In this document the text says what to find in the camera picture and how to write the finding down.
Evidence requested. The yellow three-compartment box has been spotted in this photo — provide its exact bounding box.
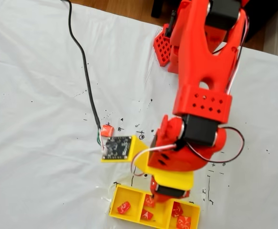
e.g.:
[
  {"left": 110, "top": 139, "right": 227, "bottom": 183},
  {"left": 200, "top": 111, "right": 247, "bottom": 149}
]
[{"left": 109, "top": 185, "right": 201, "bottom": 229}]

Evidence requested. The black camera cable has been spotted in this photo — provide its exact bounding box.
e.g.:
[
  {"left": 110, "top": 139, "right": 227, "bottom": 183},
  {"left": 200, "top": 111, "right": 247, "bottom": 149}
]
[{"left": 61, "top": 0, "right": 106, "bottom": 154}]

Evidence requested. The red cherry candy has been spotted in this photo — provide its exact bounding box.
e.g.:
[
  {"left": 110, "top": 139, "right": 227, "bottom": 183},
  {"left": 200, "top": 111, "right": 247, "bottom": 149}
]
[
  {"left": 141, "top": 209, "right": 154, "bottom": 220},
  {"left": 171, "top": 202, "right": 185, "bottom": 218},
  {"left": 116, "top": 201, "right": 132, "bottom": 215}
]

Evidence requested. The camera board on yellow mount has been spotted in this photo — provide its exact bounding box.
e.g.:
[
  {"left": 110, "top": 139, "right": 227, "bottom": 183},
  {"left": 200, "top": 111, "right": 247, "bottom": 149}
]
[{"left": 100, "top": 135, "right": 151, "bottom": 165}]

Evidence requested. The white plastic table cover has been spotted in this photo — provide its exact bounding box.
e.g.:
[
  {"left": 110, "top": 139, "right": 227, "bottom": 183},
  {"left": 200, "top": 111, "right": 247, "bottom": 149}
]
[{"left": 0, "top": 0, "right": 278, "bottom": 229}]

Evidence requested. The orange candy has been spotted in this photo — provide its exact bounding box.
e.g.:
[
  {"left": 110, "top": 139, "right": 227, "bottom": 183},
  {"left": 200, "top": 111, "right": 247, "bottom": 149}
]
[
  {"left": 143, "top": 194, "right": 156, "bottom": 208},
  {"left": 100, "top": 124, "right": 115, "bottom": 138},
  {"left": 176, "top": 214, "right": 192, "bottom": 229}
]

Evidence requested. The black table clamp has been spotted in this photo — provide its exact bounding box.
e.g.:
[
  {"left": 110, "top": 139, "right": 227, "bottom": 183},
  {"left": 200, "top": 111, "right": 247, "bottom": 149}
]
[{"left": 165, "top": 9, "right": 177, "bottom": 38}]

